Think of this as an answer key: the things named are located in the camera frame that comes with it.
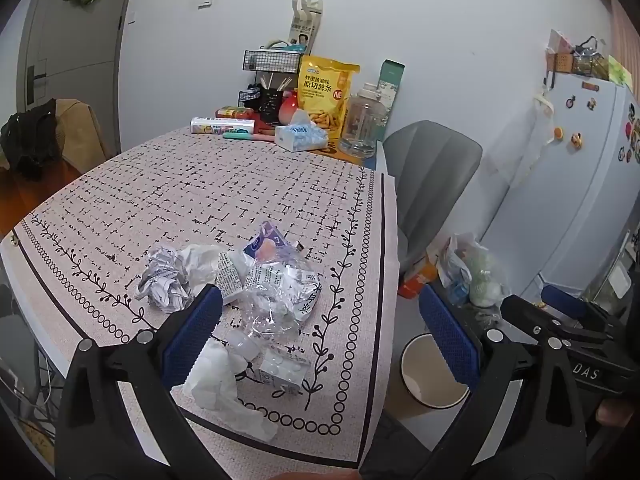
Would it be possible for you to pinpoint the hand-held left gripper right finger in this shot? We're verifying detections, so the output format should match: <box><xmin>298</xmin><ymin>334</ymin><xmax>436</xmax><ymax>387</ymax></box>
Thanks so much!
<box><xmin>410</xmin><ymin>283</ymin><xmax>588</xmax><ymax>480</ymax></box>

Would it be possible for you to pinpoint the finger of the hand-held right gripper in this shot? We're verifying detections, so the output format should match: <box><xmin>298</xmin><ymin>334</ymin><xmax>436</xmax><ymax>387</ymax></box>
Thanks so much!
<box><xmin>541</xmin><ymin>285</ymin><xmax>617</xmax><ymax>329</ymax></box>
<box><xmin>501</xmin><ymin>295</ymin><xmax>621</xmax><ymax>347</ymax></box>

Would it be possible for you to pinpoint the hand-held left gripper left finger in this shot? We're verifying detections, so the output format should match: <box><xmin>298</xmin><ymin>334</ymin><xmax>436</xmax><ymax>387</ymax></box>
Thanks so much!
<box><xmin>54</xmin><ymin>283</ymin><xmax>236</xmax><ymax>480</ymax></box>

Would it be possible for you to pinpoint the beige waste bin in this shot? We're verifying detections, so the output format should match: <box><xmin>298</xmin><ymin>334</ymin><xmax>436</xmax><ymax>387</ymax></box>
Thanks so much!
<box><xmin>387</xmin><ymin>332</ymin><xmax>474</xmax><ymax>414</ymax></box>

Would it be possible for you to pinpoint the printed paper ball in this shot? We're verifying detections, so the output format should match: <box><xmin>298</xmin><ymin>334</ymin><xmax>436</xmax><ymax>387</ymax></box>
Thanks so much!
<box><xmin>137</xmin><ymin>242</ymin><xmax>197</xmax><ymax>314</ymax></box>

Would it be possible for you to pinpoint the white tissue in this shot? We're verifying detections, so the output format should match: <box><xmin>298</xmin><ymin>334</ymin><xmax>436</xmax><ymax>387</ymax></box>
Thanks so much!
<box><xmin>182</xmin><ymin>342</ymin><xmax>279</xmax><ymax>444</ymax></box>

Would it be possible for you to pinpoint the white paper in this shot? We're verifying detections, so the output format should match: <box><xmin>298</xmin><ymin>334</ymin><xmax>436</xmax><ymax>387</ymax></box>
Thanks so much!
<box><xmin>179</xmin><ymin>243</ymin><xmax>227</xmax><ymax>287</ymax></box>

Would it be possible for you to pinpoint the clear plastic labelled packaging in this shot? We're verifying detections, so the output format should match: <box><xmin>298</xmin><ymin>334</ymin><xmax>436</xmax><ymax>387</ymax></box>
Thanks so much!
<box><xmin>217</xmin><ymin>250</ymin><xmax>324</xmax><ymax>337</ymax></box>

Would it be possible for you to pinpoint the small white carton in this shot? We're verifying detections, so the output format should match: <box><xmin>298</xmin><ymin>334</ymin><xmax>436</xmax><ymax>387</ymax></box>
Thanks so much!
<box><xmin>257</xmin><ymin>347</ymin><xmax>314</xmax><ymax>394</ymax></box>

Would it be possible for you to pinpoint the orange cardboard box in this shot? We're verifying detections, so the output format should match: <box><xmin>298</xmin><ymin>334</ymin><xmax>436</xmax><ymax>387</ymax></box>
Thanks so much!
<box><xmin>398</xmin><ymin>254</ymin><xmax>439</xmax><ymax>300</ymax></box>

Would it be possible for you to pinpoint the white plastic grocery bag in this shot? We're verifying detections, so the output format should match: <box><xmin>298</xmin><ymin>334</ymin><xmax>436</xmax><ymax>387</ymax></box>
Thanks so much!
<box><xmin>437</xmin><ymin>232</ymin><xmax>507</xmax><ymax>309</ymax></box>

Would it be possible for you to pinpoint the white refrigerator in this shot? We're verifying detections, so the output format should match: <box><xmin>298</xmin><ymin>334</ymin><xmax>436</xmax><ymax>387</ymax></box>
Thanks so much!
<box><xmin>479</xmin><ymin>72</ymin><xmax>640</xmax><ymax>307</ymax></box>

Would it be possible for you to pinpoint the printed beige tablecloth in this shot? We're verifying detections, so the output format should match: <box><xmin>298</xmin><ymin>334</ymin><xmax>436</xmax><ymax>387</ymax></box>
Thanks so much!
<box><xmin>0</xmin><ymin>125</ymin><xmax>401</xmax><ymax>466</ymax></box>

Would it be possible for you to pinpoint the grey upholstered chair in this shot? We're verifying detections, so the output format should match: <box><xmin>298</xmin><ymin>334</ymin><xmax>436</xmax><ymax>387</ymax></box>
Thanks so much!
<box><xmin>382</xmin><ymin>120</ymin><xmax>484</xmax><ymax>274</ymax></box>

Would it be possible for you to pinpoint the white mesh bag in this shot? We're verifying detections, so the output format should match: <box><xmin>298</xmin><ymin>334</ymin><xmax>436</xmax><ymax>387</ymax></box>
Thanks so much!
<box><xmin>486</xmin><ymin>92</ymin><xmax>557</xmax><ymax>182</ymax></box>

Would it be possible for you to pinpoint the long white printed package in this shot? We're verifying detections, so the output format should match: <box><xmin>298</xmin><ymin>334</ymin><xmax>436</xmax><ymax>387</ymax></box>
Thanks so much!
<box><xmin>190</xmin><ymin>116</ymin><xmax>256</xmax><ymax>136</ymax></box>

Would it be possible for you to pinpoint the clear plastic jar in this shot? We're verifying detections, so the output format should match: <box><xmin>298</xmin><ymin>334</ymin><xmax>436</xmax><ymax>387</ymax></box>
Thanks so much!
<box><xmin>339</xmin><ymin>83</ymin><xmax>389</xmax><ymax>160</ymax></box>

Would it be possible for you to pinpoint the blue white tissue pack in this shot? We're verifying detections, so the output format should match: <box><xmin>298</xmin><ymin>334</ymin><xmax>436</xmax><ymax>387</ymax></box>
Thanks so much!
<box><xmin>274</xmin><ymin>109</ymin><xmax>329</xmax><ymax>153</ymax></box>

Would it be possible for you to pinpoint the brown chair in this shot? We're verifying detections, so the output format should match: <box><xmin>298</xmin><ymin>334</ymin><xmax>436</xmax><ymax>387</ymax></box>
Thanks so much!
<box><xmin>54</xmin><ymin>98</ymin><xmax>112</xmax><ymax>162</ymax></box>

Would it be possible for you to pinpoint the black utensil holder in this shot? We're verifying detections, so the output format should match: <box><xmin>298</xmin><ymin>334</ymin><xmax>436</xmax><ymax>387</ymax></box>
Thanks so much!
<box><xmin>257</xmin><ymin>85</ymin><xmax>286</xmax><ymax>122</ymax></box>

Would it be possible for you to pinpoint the red apple-shaped container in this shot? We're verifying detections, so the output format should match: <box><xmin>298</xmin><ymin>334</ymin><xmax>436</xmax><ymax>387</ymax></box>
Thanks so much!
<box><xmin>278</xmin><ymin>92</ymin><xmax>304</xmax><ymax>125</ymax></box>

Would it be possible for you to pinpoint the black bag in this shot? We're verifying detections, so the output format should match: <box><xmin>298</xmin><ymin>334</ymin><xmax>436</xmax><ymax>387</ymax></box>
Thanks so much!
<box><xmin>0</xmin><ymin>98</ymin><xmax>64</xmax><ymax>181</ymax></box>

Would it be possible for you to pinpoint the tall green box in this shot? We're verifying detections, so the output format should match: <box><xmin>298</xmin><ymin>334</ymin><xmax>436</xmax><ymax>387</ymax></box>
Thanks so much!
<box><xmin>372</xmin><ymin>59</ymin><xmax>406</xmax><ymax>137</ymax></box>

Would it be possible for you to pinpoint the yellow snack bag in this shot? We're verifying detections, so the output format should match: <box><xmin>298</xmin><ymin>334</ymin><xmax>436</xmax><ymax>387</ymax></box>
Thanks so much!
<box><xmin>298</xmin><ymin>55</ymin><xmax>361</xmax><ymax>144</ymax></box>

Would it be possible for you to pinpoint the grey door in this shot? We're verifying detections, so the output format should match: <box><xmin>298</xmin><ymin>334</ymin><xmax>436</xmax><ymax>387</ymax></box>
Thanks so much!
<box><xmin>19</xmin><ymin>0</ymin><xmax>137</xmax><ymax>107</ymax></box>

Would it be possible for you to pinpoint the printed paper tote bag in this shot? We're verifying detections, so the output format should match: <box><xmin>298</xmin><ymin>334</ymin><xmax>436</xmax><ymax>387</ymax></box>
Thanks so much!
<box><xmin>288</xmin><ymin>0</ymin><xmax>324</xmax><ymax>56</ymax></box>

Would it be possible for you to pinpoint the wire basket with items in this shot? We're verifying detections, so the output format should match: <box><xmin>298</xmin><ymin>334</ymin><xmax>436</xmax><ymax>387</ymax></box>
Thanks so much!
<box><xmin>544</xmin><ymin>29</ymin><xmax>627</xmax><ymax>82</ymax></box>

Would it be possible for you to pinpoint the black wire rack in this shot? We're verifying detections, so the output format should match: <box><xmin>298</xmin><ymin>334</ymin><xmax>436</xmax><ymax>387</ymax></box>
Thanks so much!
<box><xmin>238</xmin><ymin>49</ymin><xmax>307</xmax><ymax>112</ymax></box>

